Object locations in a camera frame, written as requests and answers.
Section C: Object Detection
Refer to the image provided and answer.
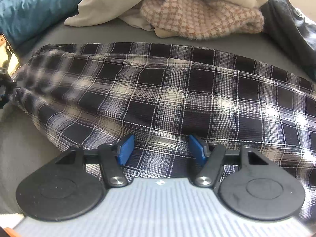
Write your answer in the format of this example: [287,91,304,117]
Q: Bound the black white plaid shirt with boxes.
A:
[11,42,316,218]

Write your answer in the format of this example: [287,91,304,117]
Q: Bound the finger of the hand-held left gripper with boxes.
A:
[0,67,18,109]

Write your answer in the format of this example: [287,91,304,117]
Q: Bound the white smooth cloth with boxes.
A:
[64,0,168,27]

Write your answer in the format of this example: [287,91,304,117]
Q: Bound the beige houndstooth sweater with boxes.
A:
[139,0,265,40]

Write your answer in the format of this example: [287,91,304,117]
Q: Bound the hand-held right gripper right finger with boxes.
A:
[189,134,269,188]

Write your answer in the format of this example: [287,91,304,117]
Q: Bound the dark blue clothes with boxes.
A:
[262,0,316,84]

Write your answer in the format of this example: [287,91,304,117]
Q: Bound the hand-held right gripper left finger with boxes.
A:
[55,134,136,188]

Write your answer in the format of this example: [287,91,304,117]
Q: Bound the white garment with black trim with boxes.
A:
[118,7,158,31]

